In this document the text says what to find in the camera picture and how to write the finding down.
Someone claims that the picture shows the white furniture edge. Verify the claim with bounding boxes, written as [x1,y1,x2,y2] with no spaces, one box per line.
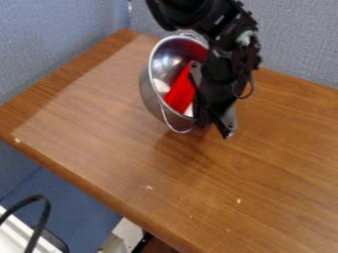
[0,211,62,253]

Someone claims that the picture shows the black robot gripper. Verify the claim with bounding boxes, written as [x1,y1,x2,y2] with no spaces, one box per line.
[189,0,262,139]

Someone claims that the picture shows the white table leg bracket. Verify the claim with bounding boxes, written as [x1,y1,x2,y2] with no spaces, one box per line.
[96,218,144,253]

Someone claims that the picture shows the black object near floor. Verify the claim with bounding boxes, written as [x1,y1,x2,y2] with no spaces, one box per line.
[42,229,70,253]

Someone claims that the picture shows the red rectangular block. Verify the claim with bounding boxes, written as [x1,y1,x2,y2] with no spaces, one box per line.
[165,65,195,114]

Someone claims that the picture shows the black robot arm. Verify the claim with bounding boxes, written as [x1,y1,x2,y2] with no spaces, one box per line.
[146,0,262,138]

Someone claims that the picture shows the black cable loop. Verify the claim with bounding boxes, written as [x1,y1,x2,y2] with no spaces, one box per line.
[0,194,54,253]

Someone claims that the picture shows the metal pot with handle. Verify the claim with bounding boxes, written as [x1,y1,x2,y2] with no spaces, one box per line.
[139,34,207,133]

